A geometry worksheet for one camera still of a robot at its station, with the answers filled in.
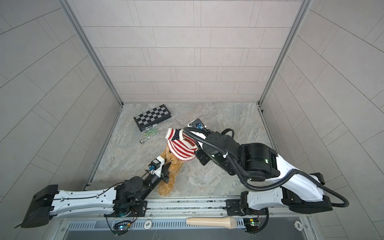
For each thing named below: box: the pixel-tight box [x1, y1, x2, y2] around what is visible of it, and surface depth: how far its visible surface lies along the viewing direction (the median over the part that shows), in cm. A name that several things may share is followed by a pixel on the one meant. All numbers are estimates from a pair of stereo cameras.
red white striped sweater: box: [165, 128, 198, 162], surface depth 60 cm
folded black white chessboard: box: [133, 104, 172, 132], surface depth 107 cm
